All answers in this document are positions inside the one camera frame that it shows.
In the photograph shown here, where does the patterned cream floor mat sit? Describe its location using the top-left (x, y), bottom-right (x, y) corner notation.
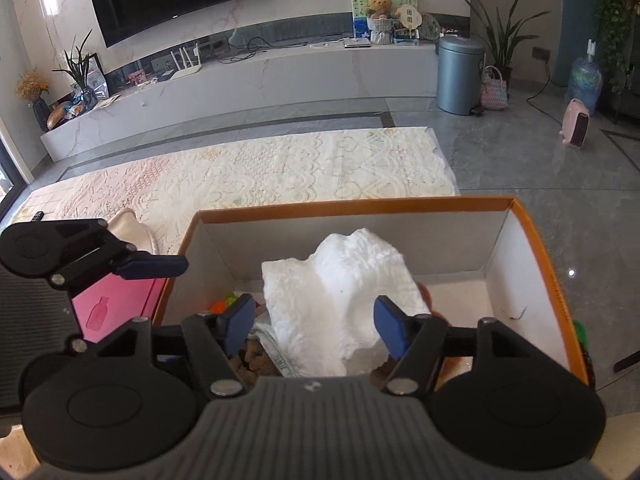
top-left (10, 126), bottom-right (461, 257)

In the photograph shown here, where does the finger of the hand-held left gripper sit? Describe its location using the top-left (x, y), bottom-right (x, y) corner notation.
top-left (50, 218), bottom-right (189, 289)
top-left (63, 305), bottom-right (109, 357)

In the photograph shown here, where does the dark vase with dried flowers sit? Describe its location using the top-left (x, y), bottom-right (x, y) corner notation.
top-left (13, 69), bottom-right (54, 134)

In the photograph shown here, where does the green painted canvas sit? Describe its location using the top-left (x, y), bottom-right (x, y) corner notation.
top-left (351, 0), bottom-right (419, 42)

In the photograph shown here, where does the blue-grey pedal trash can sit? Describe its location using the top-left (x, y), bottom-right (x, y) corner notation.
top-left (435, 35), bottom-right (486, 116)

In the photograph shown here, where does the orange cardboard box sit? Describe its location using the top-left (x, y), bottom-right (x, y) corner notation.
top-left (151, 196), bottom-right (591, 391)

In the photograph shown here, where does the round white hand fan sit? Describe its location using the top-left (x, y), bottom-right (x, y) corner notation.
top-left (394, 2), bottom-right (421, 29)

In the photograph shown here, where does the red lidded storage box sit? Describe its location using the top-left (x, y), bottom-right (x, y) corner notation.
top-left (70, 278), bottom-right (169, 345)

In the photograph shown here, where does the white soft cloth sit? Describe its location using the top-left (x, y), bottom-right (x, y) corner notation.
top-left (260, 228), bottom-right (434, 379)

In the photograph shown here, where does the long-leaf potted plant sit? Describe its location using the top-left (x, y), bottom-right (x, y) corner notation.
top-left (458, 0), bottom-right (551, 87)

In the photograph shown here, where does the trailing green vine plant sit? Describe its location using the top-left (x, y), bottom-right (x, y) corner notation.
top-left (574, 0), bottom-right (640, 97)

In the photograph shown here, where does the brown bread-shaped ornament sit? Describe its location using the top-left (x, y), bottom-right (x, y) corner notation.
top-left (45, 102), bottom-right (74, 131)

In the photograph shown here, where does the dark side cabinet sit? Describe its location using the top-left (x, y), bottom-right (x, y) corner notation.
top-left (606, 45), bottom-right (640, 123)

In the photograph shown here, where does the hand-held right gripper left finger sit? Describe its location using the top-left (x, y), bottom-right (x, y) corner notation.
top-left (95, 294), bottom-right (257, 400)

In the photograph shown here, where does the orange and green toy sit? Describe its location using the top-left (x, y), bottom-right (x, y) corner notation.
top-left (207, 293), bottom-right (242, 314)

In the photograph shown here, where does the pink space heater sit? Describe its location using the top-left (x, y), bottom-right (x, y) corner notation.
top-left (560, 98), bottom-right (591, 149)

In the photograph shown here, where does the pastel woven basket bag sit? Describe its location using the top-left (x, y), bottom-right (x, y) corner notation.
top-left (479, 65), bottom-right (510, 110)

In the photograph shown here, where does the grey wrapped gift basket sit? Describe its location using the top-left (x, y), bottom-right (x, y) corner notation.
top-left (367, 15), bottom-right (396, 45)

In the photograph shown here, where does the white wifi router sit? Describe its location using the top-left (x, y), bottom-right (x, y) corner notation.
top-left (167, 43), bottom-right (204, 81)

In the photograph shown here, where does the large blue water jug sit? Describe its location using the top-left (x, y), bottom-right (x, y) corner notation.
top-left (565, 39), bottom-right (605, 116)

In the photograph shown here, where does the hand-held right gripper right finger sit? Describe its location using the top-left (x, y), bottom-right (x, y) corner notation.
top-left (374, 296), bottom-right (539, 400)

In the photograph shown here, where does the green plant in glass vase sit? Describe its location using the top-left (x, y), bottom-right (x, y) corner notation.
top-left (52, 29), bottom-right (101, 112)

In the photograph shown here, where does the beige shiny cushion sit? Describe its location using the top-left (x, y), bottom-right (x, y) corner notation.
top-left (107, 208), bottom-right (159, 257)

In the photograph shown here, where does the brown plush toy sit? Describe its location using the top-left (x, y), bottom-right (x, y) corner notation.
top-left (226, 339), bottom-right (282, 387)

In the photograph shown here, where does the white marble television cabinet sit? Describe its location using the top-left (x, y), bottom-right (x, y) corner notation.
top-left (39, 27), bottom-right (441, 163)

